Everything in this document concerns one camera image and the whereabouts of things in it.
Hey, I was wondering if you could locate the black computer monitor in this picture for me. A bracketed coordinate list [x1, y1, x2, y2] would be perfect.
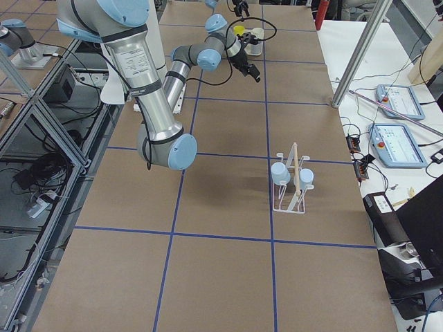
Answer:
[396, 177, 442, 275]

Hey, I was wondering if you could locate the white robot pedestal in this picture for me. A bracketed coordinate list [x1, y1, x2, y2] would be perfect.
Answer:
[100, 1, 167, 105]

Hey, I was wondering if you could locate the far teach pendant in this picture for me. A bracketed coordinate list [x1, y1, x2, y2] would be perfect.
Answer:
[376, 84, 425, 120]

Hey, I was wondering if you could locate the teach pendant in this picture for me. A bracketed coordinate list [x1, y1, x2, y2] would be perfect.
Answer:
[376, 84, 425, 120]
[369, 123, 428, 169]

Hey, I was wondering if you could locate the near teach pendant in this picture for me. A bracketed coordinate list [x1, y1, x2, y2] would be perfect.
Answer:
[369, 123, 428, 169]

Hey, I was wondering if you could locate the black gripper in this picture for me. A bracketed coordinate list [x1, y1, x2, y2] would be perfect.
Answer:
[229, 50, 260, 82]
[232, 0, 250, 17]

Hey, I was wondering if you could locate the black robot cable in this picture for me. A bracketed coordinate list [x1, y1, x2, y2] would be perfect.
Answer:
[100, 17, 278, 171]

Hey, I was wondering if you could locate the wooden rack handle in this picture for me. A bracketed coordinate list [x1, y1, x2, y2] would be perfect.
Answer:
[293, 142, 301, 197]

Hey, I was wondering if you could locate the yellow plastic cup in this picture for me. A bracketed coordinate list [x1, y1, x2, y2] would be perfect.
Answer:
[233, 25, 245, 36]

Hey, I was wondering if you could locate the light blue cup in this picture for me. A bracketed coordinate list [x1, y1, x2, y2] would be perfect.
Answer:
[299, 168, 314, 190]
[271, 162, 291, 185]

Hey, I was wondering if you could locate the cream white cup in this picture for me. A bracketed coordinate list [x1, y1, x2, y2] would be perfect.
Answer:
[251, 28, 264, 40]

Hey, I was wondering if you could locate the white wire cup rack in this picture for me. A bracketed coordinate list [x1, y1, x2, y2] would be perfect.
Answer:
[271, 151, 314, 214]

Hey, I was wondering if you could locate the red fire extinguisher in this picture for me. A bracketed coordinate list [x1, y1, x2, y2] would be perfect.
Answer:
[314, 0, 329, 31]

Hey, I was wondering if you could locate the long metal grabber stick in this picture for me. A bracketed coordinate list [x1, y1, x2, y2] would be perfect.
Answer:
[348, 90, 443, 138]

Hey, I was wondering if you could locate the aluminium frame post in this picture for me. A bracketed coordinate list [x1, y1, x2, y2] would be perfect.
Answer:
[332, 0, 392, 108]

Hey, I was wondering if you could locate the cream plastic tray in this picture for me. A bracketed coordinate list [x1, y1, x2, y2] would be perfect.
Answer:
[245, 29, 263, 56]

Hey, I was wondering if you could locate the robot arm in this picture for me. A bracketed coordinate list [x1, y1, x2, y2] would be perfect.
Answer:
[57, 1, 260, 170]
[204, 0, 250, 17]

